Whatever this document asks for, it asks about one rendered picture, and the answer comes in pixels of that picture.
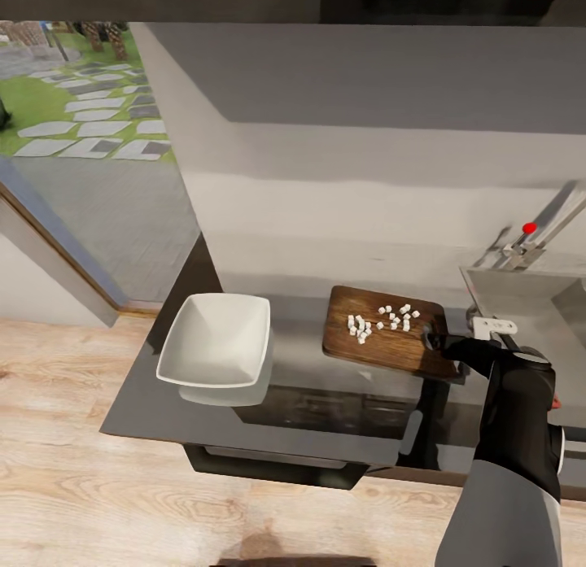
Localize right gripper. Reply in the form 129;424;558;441
427;334;502;372

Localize bowl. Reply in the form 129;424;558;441
156;293;270;388

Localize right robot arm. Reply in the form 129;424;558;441
427;317;565;567

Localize cutting board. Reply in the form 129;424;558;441
322;286;455;379

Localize parer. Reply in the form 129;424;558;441
502;334;562;408

